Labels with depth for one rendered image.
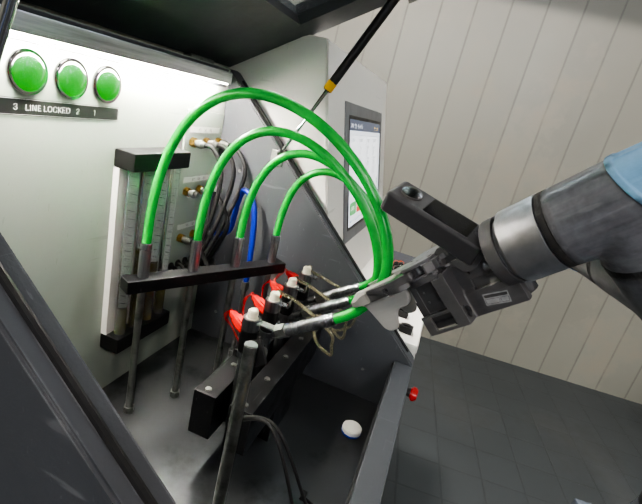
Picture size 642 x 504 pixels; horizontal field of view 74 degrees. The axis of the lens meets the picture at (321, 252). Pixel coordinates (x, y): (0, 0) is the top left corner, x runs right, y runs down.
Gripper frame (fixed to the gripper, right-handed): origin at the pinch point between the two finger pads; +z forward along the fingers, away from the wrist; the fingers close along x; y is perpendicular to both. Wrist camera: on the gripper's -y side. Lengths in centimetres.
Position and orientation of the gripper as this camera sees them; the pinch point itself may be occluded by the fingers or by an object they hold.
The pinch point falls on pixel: (362, 292)
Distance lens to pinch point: 56.8
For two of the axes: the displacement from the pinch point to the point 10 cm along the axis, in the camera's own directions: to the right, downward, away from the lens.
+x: 6.0, -3.4, 7.3
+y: 5.1, 8.6, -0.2
